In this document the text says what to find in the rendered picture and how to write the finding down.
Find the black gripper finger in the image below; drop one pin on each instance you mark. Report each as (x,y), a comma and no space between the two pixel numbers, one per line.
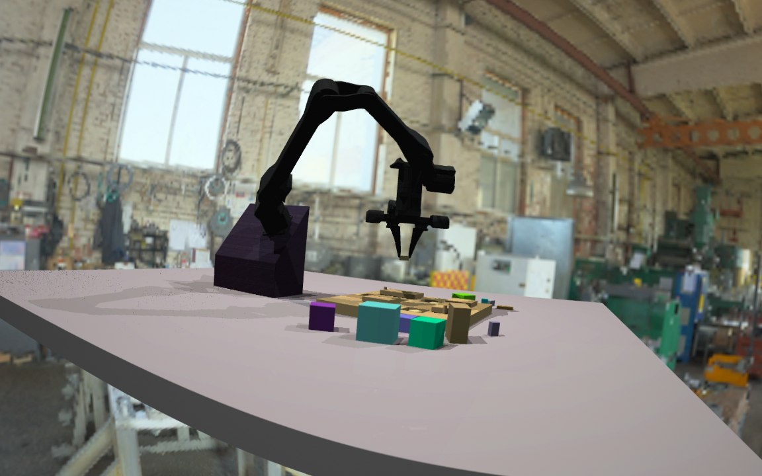
(417,232)
(396,233)

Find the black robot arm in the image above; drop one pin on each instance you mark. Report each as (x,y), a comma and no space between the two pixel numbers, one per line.
(326,97)

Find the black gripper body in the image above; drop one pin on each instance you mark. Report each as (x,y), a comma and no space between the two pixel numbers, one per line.
(408,204)

